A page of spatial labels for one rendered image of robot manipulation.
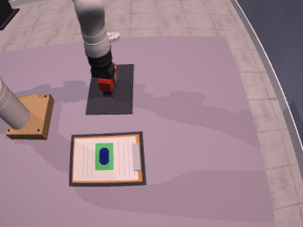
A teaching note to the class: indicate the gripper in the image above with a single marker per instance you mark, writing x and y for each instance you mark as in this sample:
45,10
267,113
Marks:
99,56

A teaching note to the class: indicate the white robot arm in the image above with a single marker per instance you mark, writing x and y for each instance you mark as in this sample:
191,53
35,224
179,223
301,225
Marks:
91,16

